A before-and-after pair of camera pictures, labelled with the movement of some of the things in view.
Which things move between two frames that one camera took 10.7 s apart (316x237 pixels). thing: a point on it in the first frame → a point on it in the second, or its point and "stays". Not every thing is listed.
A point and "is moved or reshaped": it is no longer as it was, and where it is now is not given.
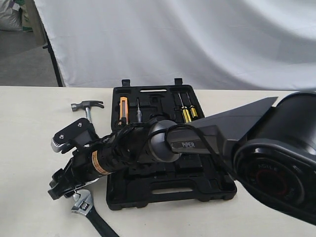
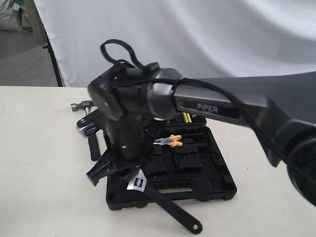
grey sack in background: [11, 16] stays
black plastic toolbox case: [193, 178] stays
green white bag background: [27, 16] stays
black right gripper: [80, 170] → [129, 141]
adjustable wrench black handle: [84, 199] → [138, 182]
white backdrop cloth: [251, 45] stays
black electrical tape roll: [65, 182] is moved or reshaped
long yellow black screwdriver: [185, 112] stays
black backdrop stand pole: [58, 70] stays
